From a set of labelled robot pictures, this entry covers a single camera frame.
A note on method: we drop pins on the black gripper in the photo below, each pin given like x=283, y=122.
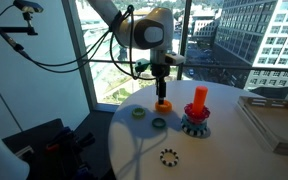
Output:
x=159, y=69

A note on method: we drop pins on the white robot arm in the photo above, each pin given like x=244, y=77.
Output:
x=154, y=32

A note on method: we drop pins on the orange stacking rod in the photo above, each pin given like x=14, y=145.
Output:
x=199, y=99

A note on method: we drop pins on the wooden tray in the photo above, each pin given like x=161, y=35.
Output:
x=267, y=119

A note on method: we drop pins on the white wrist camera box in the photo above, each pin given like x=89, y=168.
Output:
x=174, y=58

